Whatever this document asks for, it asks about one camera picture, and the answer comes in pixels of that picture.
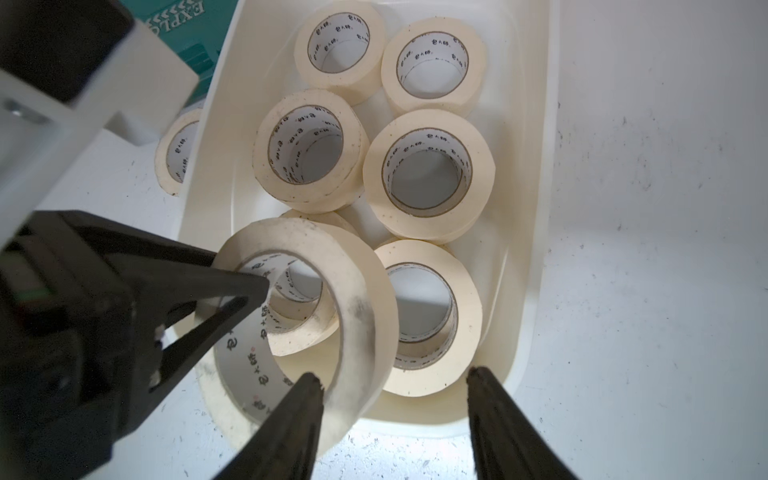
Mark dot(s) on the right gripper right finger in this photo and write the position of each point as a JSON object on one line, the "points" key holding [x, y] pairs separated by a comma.
{"points": [[505, 444]]}

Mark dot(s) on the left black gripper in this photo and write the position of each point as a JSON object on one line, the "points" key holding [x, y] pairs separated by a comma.
{"points": [[100, 321]]}

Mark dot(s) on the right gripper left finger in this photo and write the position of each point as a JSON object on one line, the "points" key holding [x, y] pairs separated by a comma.
{"points": [[286, 445]]}

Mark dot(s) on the masking tape roll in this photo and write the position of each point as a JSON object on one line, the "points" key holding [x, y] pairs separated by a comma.
{"points": [[303, 308], [174, 149], [428, 175], [242, 383], [437, 63], [309, 152], [340, 48], [440, 316]]}

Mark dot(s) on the white plastic storage tray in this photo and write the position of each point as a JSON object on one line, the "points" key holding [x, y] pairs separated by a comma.
{"points": [[502, 251]]}

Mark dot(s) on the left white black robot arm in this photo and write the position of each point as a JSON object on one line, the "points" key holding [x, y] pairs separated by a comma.
{"points": [[68, 68]]}

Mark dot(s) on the green tool case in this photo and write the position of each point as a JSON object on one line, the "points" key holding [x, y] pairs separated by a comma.
{"points": [[194, 29]]}

